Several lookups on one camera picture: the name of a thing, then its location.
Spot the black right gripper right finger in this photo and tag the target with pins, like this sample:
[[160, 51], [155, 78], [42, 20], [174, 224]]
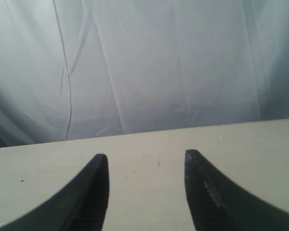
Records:
[[216, 203]]

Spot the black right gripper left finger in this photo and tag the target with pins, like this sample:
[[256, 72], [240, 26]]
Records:
[[81, 205]]

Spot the white backdrop cloth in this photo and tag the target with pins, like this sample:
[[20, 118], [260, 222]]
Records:
[[75, 69]]

